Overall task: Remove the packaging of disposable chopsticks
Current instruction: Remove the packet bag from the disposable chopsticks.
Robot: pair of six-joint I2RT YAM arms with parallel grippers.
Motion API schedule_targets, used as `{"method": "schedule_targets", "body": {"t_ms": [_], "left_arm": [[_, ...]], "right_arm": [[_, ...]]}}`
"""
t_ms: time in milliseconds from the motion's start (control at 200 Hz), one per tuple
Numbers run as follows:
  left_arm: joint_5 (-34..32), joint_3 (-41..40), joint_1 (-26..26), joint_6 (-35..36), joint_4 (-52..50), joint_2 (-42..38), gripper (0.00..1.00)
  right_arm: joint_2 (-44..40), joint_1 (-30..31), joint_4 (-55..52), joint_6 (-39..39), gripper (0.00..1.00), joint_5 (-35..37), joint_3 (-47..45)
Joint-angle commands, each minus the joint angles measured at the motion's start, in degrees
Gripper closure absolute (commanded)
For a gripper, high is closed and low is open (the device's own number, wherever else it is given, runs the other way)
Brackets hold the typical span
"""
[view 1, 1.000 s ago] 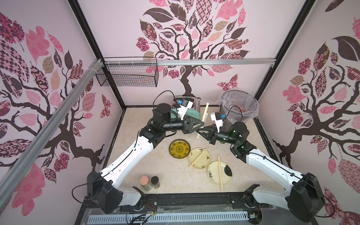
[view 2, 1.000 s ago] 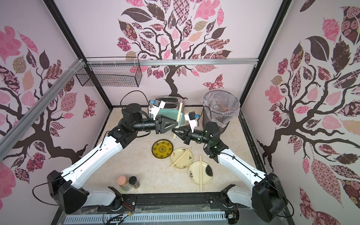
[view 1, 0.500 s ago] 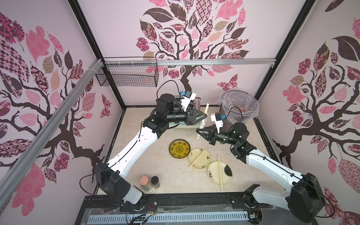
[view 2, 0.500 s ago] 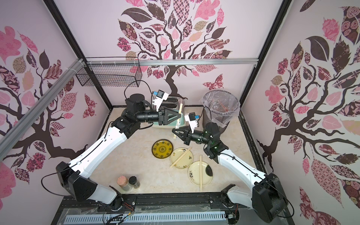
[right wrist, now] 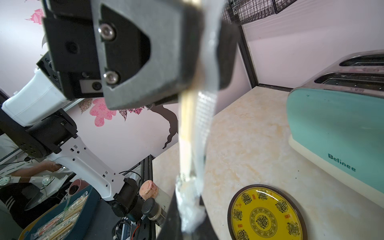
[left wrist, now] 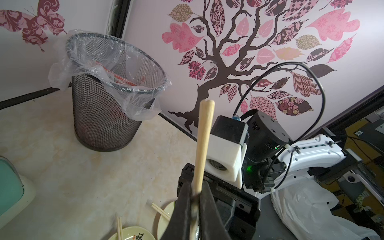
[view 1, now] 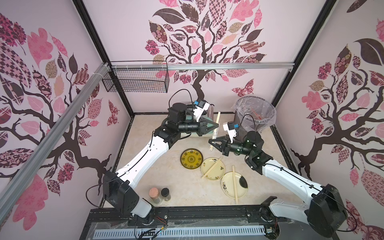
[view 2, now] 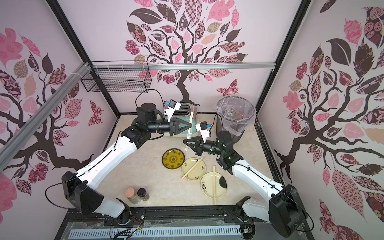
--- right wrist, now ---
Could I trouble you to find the blue tray of chopsticks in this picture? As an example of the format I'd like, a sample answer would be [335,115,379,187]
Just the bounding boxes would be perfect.
[19,186,101,240]

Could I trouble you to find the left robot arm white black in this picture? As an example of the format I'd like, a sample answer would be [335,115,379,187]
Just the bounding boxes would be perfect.
[1,1,237,218]

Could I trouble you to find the yellow patterned plate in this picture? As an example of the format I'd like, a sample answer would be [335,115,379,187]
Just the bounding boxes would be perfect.
[227,184,309,240]

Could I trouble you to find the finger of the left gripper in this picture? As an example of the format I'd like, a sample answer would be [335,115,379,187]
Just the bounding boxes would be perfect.
[217,20,240,90]
[91,1,203,110]

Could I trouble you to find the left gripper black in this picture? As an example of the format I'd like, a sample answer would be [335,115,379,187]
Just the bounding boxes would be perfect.
[41,0,241,101]

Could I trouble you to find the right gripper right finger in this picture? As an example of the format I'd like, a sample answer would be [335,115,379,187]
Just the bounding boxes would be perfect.
[192,211,219,240]

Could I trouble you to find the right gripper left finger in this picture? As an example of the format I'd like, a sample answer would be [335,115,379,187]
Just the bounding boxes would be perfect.
[156,192,182,240]

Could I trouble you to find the black wire wall basket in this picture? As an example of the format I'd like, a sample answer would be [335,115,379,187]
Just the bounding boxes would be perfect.
[222,0,296,25]

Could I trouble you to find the pink lid spice jar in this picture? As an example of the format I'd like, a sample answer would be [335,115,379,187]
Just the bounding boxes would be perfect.
[139,180,171,212]

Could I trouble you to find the mint green toaster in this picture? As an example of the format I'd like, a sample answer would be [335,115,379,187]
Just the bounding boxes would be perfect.
[287,50,384,206]

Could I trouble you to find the chopsticks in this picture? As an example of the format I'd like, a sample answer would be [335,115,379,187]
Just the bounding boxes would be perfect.
[175,1,225,234]

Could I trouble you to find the black lid spice jar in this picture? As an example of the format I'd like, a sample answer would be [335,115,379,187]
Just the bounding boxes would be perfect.
[142,198,167,228]

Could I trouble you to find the seated person in background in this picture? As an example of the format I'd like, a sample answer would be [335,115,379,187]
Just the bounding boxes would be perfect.
[1,161,62,229]

